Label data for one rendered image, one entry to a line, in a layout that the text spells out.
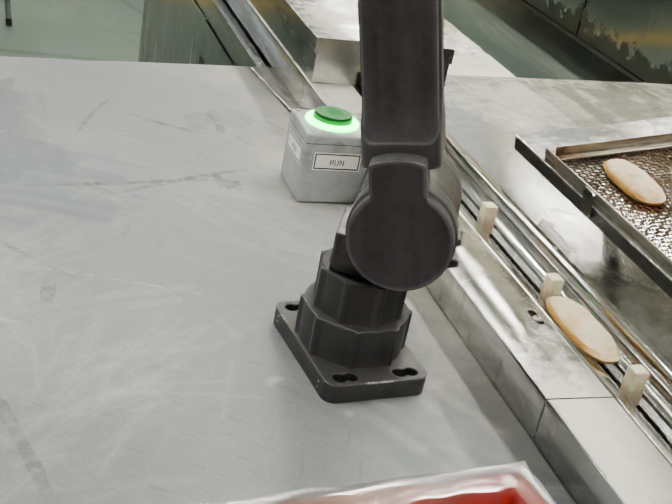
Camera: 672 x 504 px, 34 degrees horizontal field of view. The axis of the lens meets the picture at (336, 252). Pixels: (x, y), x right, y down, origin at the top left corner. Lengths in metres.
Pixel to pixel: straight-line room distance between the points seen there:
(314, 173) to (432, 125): 0.36
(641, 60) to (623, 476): 3.78
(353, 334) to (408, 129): 0.16
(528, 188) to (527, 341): 0.43
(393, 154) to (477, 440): 0.22
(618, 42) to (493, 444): 3.87
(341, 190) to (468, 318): 0.26
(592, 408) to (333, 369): 0.19
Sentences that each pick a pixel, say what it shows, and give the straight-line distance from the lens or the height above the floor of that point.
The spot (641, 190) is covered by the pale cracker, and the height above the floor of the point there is 0.91.
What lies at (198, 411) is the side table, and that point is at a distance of 0.77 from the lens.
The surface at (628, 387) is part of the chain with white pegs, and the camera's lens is 0.86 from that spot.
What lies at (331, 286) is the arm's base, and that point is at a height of 0.89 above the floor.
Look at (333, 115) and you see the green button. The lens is 1.10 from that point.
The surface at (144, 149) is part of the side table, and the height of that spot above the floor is 0.82.
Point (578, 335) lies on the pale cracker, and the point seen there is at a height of 0.86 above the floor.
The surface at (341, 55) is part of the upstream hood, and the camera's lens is 1.32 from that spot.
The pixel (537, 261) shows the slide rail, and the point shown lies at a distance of 1.02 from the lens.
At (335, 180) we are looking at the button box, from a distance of 1.10.
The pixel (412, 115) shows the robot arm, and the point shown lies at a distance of 0.74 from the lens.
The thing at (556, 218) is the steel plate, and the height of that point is 0.82.
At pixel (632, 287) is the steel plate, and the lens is 1.10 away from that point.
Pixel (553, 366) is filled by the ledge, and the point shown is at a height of 0.86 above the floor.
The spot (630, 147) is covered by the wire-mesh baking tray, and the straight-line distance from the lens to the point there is 1.21.
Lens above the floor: 1.28
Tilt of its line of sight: 27 degrees down
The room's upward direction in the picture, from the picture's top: 11 degrees clockwise
